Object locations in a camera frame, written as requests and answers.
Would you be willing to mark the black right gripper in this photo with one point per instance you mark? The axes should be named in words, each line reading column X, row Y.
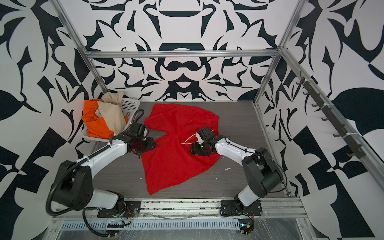
column 195, row 149

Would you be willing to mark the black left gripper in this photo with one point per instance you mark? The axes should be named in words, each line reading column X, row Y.
column 151, row 145

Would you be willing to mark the red shorts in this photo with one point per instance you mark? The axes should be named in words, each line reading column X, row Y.
column 171, row 163

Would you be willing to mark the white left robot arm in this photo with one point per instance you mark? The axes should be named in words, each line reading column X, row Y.
column 73, row 188

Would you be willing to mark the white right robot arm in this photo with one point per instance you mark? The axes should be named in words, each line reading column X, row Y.
column 262, row 173

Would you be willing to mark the orange shorts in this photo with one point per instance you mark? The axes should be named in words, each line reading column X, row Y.
column 97, row 127

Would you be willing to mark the beige shorts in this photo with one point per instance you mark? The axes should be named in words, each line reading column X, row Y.
column 110, row 109

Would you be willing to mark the white plastic laundry basket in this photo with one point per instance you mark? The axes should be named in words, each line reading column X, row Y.
column 129, row 107

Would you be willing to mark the black hook rack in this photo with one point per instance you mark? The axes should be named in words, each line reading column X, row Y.
column 333, row 115

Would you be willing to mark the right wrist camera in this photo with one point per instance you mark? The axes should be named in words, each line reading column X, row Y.
column 199, row 138

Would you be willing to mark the white drawstring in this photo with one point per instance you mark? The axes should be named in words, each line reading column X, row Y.
column 186, row 142

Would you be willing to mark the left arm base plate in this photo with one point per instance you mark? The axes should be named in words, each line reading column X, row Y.
column 126, row 209

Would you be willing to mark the aluminium mounting rail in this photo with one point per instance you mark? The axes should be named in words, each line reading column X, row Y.
column 170, row 209

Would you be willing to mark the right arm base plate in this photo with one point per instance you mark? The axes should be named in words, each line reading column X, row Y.
column 235, row 207

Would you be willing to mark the white slotted cable duct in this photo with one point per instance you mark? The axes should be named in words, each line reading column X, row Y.
column 187, row 224

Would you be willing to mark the aluminium frame horizontal bar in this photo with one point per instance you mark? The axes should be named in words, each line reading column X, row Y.
column 180, row 54

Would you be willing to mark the aluminium frame left post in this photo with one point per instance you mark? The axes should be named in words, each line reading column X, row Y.
column 65, row 20

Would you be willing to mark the aluminium frame post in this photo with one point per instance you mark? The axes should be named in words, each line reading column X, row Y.
column 65, row 20
column 277, row 56

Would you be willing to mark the aluminium frame right post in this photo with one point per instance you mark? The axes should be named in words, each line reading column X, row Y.
column 277, row 56

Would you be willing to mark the aluminium frame right side bar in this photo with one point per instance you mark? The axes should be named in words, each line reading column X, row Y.
column 372, row 162

